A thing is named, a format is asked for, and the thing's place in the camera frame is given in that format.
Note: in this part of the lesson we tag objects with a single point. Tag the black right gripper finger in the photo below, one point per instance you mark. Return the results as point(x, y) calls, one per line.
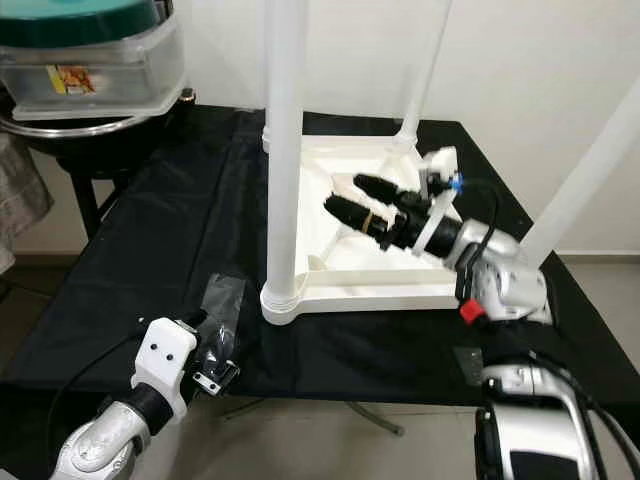
point(382, 189)
point(360, 217)

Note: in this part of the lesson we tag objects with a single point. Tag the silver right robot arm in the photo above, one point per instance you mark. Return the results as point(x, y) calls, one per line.
point(510, 280)

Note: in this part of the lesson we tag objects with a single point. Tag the clear tape strip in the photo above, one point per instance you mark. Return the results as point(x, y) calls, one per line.
point(222, 300)

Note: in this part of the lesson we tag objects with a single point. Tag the white plastic table top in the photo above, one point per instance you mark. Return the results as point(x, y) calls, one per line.
point(370, 280)

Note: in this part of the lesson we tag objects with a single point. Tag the black tablecloth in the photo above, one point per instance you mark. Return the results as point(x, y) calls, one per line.
point(140, 240)

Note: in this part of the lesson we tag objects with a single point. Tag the clear tape cross patch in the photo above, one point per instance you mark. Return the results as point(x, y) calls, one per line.
point(468, 365)

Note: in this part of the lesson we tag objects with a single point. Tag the black metal stand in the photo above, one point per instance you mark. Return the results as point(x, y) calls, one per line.
point(88, 200)

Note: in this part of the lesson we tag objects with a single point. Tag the beige woven bench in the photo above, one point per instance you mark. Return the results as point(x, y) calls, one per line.
point(12, 200)

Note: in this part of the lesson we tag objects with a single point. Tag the black metal wok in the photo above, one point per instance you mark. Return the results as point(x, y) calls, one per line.
point(90, 135)

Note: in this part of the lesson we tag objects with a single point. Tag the clear plastic container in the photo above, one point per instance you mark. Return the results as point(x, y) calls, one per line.
point(80, 85)

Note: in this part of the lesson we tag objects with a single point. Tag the green pot lid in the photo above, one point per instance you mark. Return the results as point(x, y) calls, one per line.
point(70, 18)

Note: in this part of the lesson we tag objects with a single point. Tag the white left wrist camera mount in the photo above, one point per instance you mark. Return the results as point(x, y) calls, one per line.
point(165, 355)

